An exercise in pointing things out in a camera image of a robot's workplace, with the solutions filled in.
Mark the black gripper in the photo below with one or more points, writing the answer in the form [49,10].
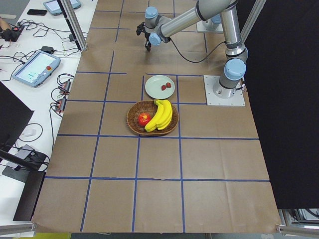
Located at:
[147,41]

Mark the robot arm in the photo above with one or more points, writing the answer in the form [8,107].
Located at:
[161,28]

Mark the light green plate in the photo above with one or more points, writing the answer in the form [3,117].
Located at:
[153,87]

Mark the red apple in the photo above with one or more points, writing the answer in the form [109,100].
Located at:
[144,119]

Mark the yellow banana bunch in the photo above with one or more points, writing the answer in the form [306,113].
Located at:
[162,117]

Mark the black power adapter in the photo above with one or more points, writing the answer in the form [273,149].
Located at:
[47,49]

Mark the black smartphone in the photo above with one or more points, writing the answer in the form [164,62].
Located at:
[37,12]

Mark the blue teach pendant near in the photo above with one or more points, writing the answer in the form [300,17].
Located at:
[37,69]

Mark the black monitor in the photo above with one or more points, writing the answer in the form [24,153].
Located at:
[25,165]

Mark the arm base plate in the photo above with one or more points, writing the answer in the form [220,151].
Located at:
[216,95]
[212,25]

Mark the aluminium frame post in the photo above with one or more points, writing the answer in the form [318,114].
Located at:
[73,24]

